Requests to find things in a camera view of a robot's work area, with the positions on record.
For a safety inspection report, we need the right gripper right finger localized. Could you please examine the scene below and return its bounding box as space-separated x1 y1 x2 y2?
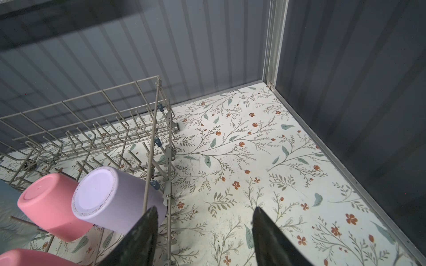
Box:
252 207 312 266

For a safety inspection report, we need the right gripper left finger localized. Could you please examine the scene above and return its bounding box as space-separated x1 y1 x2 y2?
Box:
100 206 158 266

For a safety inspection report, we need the purple plastic cup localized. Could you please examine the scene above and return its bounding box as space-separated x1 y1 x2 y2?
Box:
71 166 168 234

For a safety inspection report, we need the pink plastic cup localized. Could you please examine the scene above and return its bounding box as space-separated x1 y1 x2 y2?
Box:
17 173 93 242
1 249 78 266

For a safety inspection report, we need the blue transparent cup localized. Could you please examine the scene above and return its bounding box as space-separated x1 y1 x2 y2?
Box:
1 180 39 254

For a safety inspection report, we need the floral table mat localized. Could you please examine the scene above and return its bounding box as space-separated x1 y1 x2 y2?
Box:
0 81 423 266

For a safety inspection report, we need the grey wire dish rack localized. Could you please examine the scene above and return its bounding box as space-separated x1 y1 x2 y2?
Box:
1 76 179 266

